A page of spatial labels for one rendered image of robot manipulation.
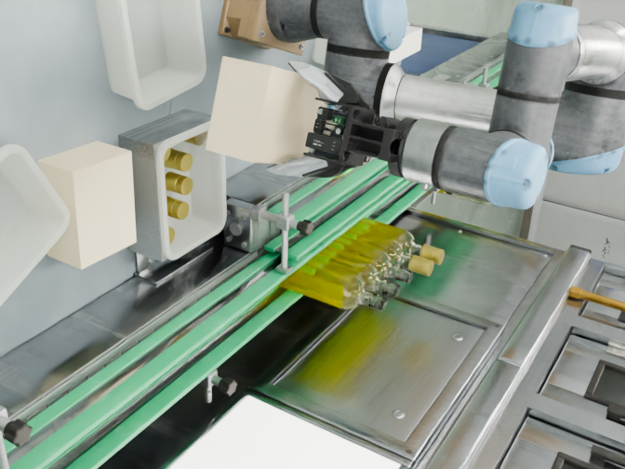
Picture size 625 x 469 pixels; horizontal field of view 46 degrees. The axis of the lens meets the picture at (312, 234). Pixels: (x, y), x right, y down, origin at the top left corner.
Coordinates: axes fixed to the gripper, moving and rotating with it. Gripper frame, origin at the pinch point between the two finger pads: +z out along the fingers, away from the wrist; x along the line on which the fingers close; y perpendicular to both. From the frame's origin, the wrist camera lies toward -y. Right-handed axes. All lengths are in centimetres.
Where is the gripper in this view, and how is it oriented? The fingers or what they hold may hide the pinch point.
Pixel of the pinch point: (281, 116)
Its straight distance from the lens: 100.3
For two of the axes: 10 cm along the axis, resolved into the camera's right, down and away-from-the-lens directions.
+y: -4.9, 0.5, -8.7
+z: -8.5, -2.7, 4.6
